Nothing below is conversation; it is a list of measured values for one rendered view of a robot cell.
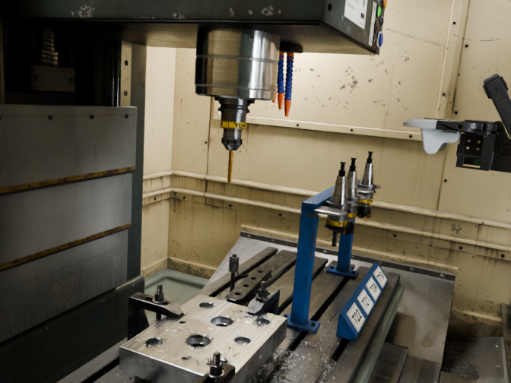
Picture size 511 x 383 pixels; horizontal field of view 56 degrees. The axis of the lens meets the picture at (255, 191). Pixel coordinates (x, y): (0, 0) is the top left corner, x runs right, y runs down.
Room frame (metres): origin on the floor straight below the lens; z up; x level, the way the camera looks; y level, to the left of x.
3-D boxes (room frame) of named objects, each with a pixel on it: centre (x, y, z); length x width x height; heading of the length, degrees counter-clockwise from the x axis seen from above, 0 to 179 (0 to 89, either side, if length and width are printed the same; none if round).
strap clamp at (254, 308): (1.06, -0.04, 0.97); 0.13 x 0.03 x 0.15; 156
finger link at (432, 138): (0.83, -0.29, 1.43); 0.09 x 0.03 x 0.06; 86
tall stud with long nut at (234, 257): (1.29, 0.05, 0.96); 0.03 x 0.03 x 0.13
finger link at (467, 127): (0.82, -0.34, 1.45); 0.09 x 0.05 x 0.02; 86
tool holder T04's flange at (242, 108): (0.96, 0.05, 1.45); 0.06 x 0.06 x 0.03
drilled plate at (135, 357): (0.92, 0.07, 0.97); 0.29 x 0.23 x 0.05; 156
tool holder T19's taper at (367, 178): (1.48, -0.34, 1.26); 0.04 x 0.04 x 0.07
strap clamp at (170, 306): (0.99, 0.20, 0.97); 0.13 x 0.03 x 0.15; 66
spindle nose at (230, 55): (0.96, 0.05, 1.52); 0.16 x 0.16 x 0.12
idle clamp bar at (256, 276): (1.25, 0.00, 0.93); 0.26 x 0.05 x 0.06; 161
